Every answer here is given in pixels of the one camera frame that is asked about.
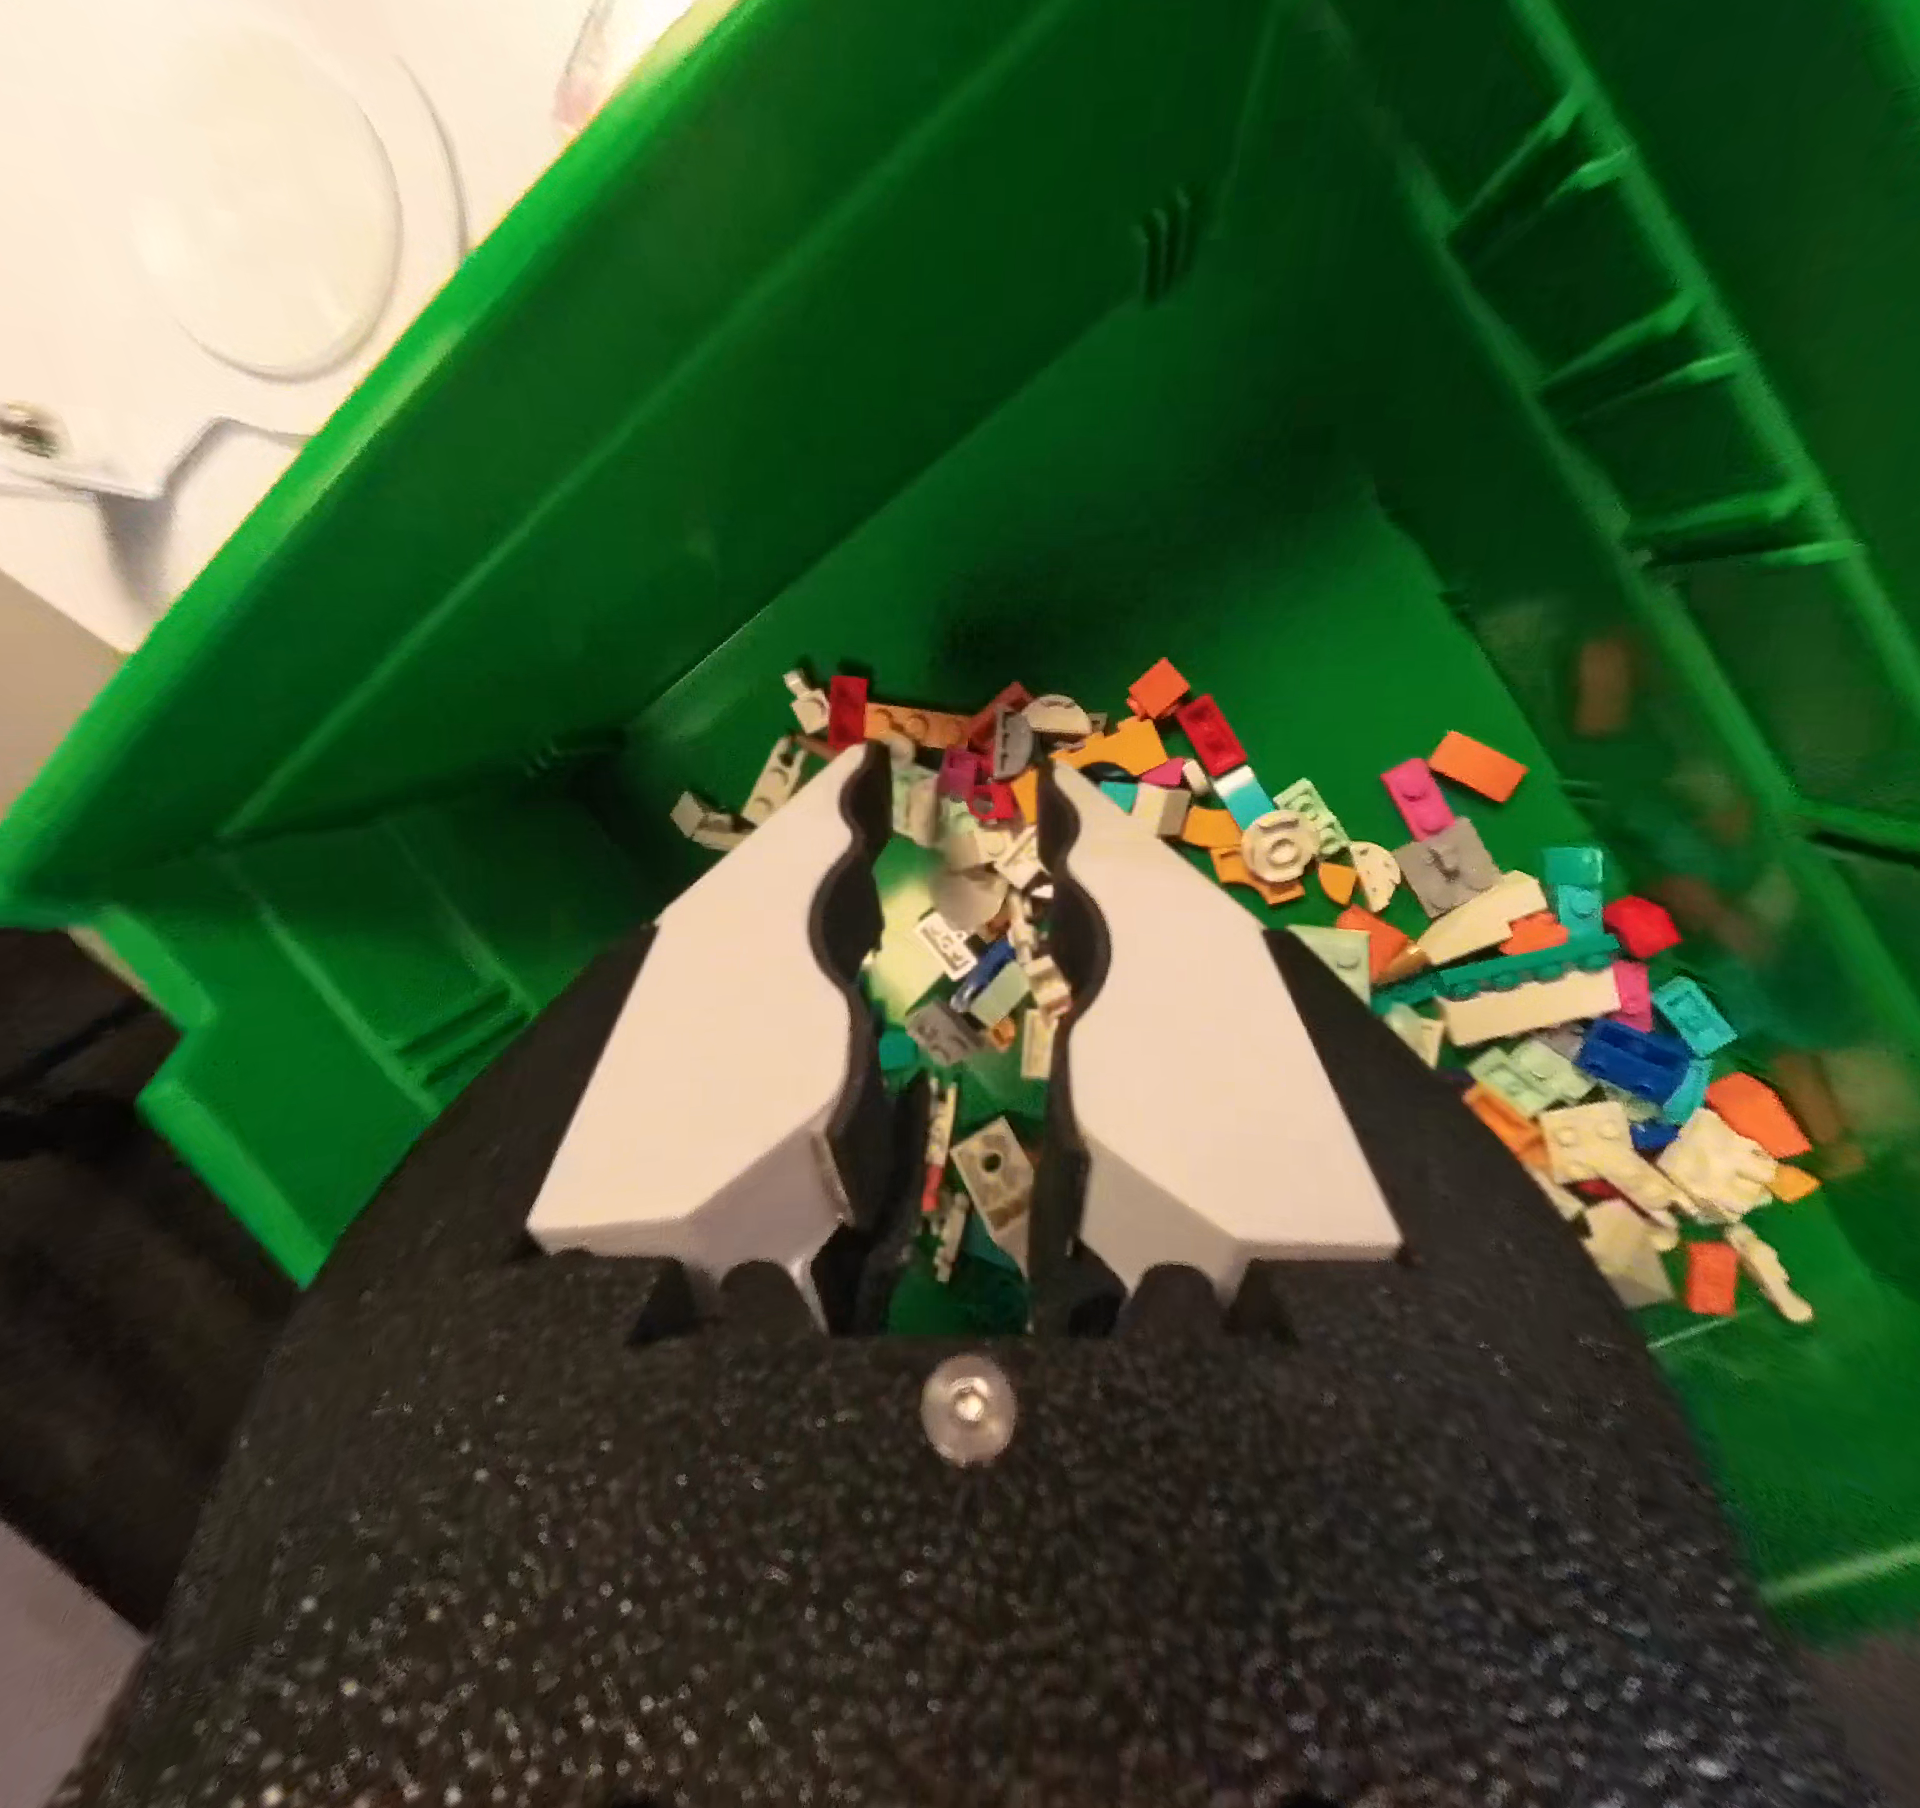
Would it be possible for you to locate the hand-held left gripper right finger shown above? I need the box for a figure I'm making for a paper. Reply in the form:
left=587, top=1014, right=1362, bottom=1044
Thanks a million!
left=1034, top=765, right=1408, bottom=1329

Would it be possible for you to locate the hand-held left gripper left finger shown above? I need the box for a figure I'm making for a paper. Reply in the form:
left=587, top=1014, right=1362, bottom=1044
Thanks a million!
left=525, top=747, right=891, bottom=1303

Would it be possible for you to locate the pile of colourful toy bricks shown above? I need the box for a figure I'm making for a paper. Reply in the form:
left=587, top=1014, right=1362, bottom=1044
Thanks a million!
left=670, top=653, right=1822, bottom=1323

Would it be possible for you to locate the green plastic bin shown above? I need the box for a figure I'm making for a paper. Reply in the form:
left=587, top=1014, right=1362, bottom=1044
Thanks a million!
left=0, top=0, right=1920, bottom=1640

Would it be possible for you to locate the wooden book stand white frame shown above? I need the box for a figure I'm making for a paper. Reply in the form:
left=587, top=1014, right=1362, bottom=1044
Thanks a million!
left=0, top=0, right=708, bottom=645

